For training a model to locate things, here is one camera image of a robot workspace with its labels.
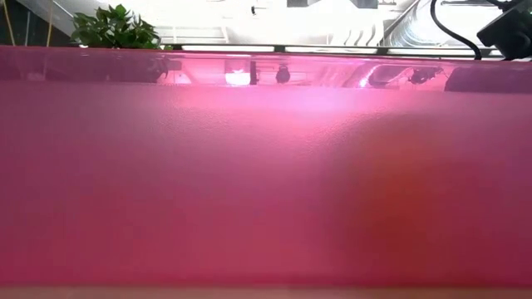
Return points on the orange pill bottle white cap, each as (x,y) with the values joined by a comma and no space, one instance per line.
(399,199)

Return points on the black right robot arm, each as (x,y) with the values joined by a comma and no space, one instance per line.
(509,33)

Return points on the red translucent plastic basket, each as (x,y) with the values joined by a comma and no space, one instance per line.
(208,187)

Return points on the green leafy plant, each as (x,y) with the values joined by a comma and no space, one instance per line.
(120,29)

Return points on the black aluminium table frame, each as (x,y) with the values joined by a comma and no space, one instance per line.
(279,49)

